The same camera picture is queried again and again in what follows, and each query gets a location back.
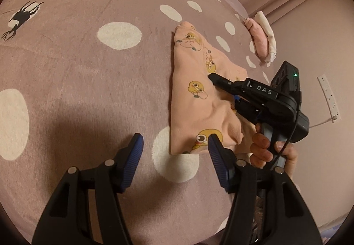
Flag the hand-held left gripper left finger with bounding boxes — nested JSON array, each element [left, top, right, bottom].
[[31, 133, 144, 245]]

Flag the mauve polka dot blanket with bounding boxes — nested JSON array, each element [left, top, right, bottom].
[[0, 0, 277, 240]]

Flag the black cable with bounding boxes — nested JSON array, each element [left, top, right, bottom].
[[269, 87, 300, 168]]

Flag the pink and white folded clothes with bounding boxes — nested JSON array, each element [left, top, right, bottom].
[[254, 11, 277, 63]]

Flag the pink folded cloth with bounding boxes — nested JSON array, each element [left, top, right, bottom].
[[245, 18, 269, 58]]

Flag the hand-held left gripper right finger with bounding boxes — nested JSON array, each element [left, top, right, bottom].
[[207, 134, 324, 245]]

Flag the person's right hand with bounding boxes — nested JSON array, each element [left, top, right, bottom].
[[250, 125, 298, 179]]

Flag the white power strip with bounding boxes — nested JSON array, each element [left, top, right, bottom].
[[317, 74, 340, 124]]

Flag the white cable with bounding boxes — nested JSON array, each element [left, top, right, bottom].
[[309, 116, 336, 128]]

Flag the pink duck print shirt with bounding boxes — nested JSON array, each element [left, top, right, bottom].
[[169, 21, 256, 155]]

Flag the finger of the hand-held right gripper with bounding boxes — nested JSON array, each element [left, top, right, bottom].
[[208, 73, 248, 96], [230, 97, 262, 124]]

